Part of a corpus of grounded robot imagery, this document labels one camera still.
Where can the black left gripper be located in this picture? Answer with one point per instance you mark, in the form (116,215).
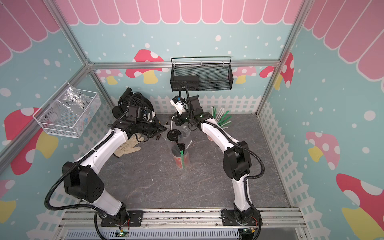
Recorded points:
(156,125)

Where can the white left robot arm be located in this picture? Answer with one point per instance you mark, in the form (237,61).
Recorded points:
(81,178)

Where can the clear plastic carrier bag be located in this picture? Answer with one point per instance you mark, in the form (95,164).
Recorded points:
(184,138)

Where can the green straw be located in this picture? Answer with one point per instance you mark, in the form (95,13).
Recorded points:
(182,159)

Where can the red cartoon milk tea cup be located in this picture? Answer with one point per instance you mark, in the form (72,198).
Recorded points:
(173,135)

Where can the white wire wall basket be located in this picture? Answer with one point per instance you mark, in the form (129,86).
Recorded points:
(47,116)

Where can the green and white straws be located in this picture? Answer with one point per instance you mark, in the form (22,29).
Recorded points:
(221,116)

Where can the black cable reel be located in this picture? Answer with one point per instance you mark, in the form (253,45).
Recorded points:
(130,99)

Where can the black mesh wall basket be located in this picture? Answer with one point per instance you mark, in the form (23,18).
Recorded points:
(202,73)

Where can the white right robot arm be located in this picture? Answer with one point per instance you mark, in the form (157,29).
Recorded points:
(240,164)

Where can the beige work gloves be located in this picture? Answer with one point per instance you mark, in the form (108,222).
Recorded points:
(130,146)

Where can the clear bag in basket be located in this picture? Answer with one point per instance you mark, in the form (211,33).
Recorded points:
(71,105)

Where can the black box in basket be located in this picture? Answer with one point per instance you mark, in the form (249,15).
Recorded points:
(192,82)

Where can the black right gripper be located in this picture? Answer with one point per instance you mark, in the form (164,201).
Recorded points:
(177,121)

